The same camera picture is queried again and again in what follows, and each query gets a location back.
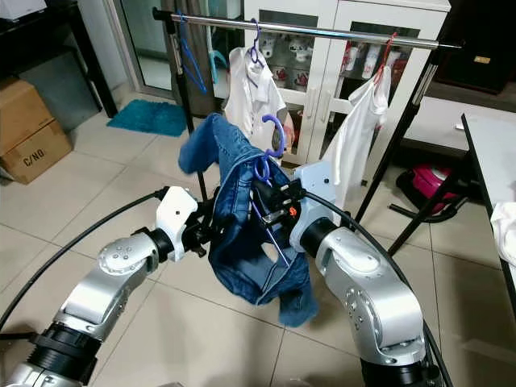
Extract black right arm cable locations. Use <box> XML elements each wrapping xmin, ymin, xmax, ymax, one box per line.
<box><xmin>302</xmin><ymin>189</ymin><xmax>446</xmax><ymax>387</ymax></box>

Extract dark wooden cabinet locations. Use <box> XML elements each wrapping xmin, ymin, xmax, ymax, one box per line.
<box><xmin>435</xmin><ymin>0</ymin><xmax>516</xmax><ymax>96</ymax></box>

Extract red hanger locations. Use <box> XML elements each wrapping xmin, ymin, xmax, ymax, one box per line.
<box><xmin>372</xmin><ymin>31</ymin><xmax>400</xmax><ymax>85</ymax></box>

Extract purple plastic hanger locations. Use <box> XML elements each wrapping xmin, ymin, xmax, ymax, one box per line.
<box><xmin>248</xmin><ymin>113</ymin><xmax>289</xmax><ymax>268</ymax></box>

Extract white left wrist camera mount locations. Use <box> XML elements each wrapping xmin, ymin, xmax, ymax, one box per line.
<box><xmin>154</xmin><ymin>185</ymin><xmax>201</xmax><ymax>264</ymax></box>

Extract white cloth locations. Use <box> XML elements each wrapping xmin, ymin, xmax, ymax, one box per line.
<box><xmin>491</xmin><ymin>202</ymin><xmax>516</xmax><ymax>268</ymax></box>

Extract white box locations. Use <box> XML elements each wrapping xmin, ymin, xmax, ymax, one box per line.
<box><xmin>0</xmin><ymin>0</ymin><xmax>49</xmax><ymax>21</ymax></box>

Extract cardboard box printed C/NO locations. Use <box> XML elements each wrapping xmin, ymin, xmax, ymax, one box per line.
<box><xmin>2</xmin><ymin>119</ymin><xmax>74</xmax><ymax>185</ymax></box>

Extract blue denim shorts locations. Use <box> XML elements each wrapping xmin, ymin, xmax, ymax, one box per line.
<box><xmin>179</xmin><ymin>113</ymin><xmax>320</xmax><ymax>328</ymax></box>

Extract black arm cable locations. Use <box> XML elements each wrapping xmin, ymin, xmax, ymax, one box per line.
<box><xmin>0</xmin><ymin>189</ymin><xmax>170</xmax><ymax>331</ymax></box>
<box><xmin>302</xmin><ymin>189</ymin><xmax>446</xmax><ymax>387</ymax></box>

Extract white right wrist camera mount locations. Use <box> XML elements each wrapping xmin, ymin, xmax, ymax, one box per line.
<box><xmin>290</xmin><ymin>159</ymin><xmax>339</xmax><ymax>251</ymax></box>

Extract blue wire hanger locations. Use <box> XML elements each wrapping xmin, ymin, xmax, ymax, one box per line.
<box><xmin>176</xmin><ymin>11</ymin><xmax>210</xmax><ymax>96</ymax></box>

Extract black shelf unit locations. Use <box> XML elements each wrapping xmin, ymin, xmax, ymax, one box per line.
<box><xmin>0</xmin><ymin>0</ymin><xmax>119</xmax><ymax>120</ymax></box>

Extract grey curtain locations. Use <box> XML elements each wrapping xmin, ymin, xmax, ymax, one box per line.
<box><xmin>161</xmin><ymin>0</ymin><xmax>239</xmax><ymax>122</ymax></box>

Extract metal clothes rack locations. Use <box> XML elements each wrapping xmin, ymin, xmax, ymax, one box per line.
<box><xmin>152</xmin><ymin>6</ymin><xmax>476</xmax><ymax>257</ymax></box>

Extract plain cardboard box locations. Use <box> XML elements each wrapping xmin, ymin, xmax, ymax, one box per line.
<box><xmin>0</xmin><ymin>75</ymin><xmax>56</xmax><ymax>154</ymax></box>

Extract plain white shirt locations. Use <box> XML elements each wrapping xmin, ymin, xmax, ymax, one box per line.
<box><xmin>321</xmin><ymin>69</ymin><xmax>392</xmax><ymax>210</ymax></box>

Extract pink and black appliance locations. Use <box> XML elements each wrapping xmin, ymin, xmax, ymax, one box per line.
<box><xmin>397</xmin><ymin>164</ymin><xmax>464</xmax><ymax>214</ymax></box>

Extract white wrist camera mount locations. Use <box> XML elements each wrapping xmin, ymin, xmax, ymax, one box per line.
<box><xmin>154</xmin><ymin>185</ymin><xmax>201</xmax><ymax>264</ymax></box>
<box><xmin>290</xmin><ymin>159</ymin><xmax>339</xmax><ymax>251</ymax></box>

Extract white button shirt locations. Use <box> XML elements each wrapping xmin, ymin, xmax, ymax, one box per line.
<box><xmin>223</xmin><ymin>46</ymin><xmax>289</xmax><ymax>154</ymax></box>

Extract white glass-door cabinet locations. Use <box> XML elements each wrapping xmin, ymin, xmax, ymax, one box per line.
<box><xmin>238</xmin><ymin>0</ymin><xmax>452</xmax><ymax>166</ymax></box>

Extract teal floor mat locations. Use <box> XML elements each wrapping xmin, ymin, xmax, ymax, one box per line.
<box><xmin>106</xmin><ymin>98</ymin><xmax>188</xmax><ymax>138</ymax></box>

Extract thin purple hanger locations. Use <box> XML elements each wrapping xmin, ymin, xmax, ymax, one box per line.
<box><xmin>246</xmin><ymin>18</ymin><xmax>265</xmax><ymax>89</ymax></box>

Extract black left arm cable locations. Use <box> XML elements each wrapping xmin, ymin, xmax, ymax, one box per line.
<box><xmin>0</xmin><ymin>189</ymin><xmax>170</xmax><ymax>331</ymax></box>

